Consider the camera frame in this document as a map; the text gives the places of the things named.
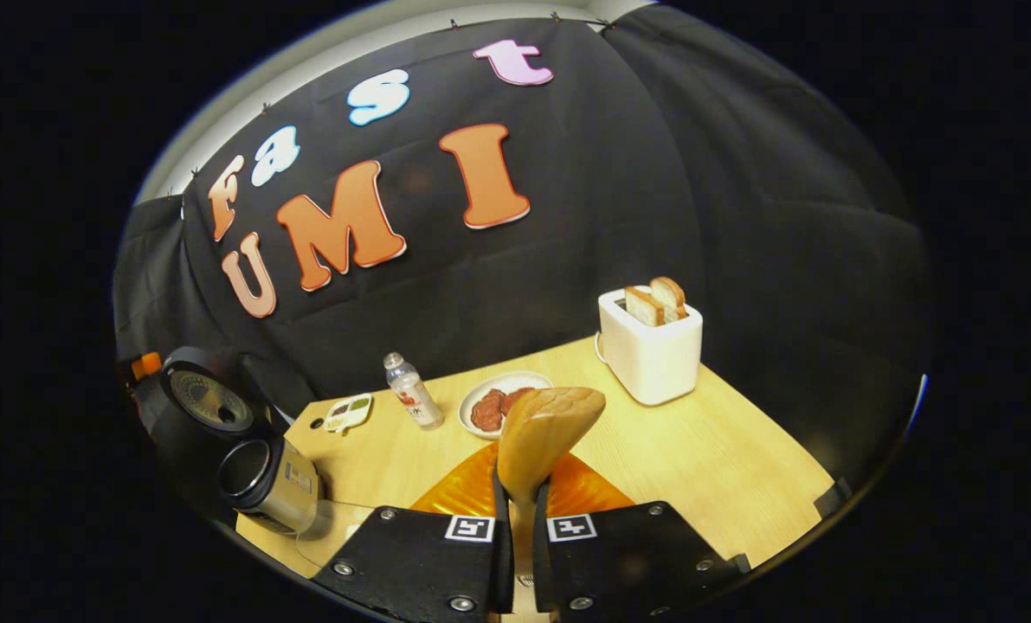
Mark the black table edge bracket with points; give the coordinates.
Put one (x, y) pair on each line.
(740, 564)
(833, 498)

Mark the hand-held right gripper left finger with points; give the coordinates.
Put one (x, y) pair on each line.
(411, 562)

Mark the black silver rice cooker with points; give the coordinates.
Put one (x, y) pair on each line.
(281, 484)

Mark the clear glass tray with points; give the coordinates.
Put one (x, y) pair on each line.
(329, 532)

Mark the white rice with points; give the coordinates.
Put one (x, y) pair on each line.
(357, 531)

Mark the wooden spoon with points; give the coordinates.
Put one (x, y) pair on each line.
(545, 433)

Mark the white round plate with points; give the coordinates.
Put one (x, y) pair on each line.
(502, 381)

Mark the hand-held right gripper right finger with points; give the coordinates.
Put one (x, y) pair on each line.
(628, 562)

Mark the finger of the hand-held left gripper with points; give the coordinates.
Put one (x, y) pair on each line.
(145, 365)

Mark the clear plastic drink bottle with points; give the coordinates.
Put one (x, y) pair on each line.
(415, 394)

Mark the white divided seasoning dish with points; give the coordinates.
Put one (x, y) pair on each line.
(348, 413)

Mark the white toaster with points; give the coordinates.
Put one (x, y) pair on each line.
(654, 359)

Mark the black backdrop cloth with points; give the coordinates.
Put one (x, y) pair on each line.
(697, 173)

